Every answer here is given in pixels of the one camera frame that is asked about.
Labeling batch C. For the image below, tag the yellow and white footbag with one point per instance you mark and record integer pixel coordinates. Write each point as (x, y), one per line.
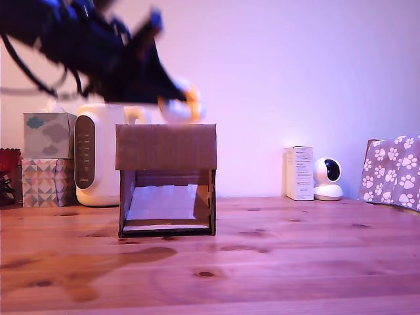
(183, 105)

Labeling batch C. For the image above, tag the cardboard dice tower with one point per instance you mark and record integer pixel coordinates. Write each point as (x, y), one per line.
(165, 147)

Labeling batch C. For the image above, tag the white electric kettle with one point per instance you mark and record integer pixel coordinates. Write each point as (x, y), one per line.
(105, 157)

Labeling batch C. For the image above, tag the white tissue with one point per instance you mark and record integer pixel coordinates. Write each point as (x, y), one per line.
(52, 107)

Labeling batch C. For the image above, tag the cloud print tissue box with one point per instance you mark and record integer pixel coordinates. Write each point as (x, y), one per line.
(46, 136)

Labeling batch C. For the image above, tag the triangle pattern tissue box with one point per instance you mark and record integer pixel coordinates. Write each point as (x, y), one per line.
(42, 183)

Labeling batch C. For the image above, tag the white printed carton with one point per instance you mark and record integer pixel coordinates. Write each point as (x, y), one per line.
(301, 174)

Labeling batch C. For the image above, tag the paw print blanket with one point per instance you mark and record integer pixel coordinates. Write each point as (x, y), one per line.
(393, 170)

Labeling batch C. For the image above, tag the small white round camera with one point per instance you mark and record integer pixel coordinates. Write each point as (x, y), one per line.
(328, 178)

